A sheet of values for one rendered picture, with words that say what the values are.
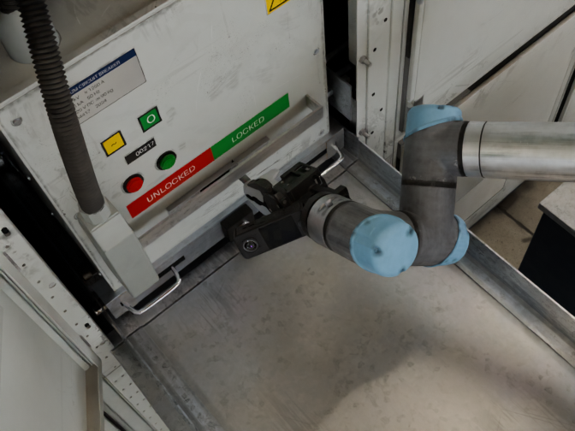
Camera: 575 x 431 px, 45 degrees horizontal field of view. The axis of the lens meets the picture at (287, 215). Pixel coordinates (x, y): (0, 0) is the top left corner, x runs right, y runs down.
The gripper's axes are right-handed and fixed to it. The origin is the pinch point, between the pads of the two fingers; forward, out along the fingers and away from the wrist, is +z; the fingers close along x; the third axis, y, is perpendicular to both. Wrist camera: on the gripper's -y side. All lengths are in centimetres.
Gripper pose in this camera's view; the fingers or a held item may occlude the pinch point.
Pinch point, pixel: (246, 192)
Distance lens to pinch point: 113.1
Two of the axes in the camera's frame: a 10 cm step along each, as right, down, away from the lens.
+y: 7.5, -5.9, 3.0
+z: -5.3, -2.7, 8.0
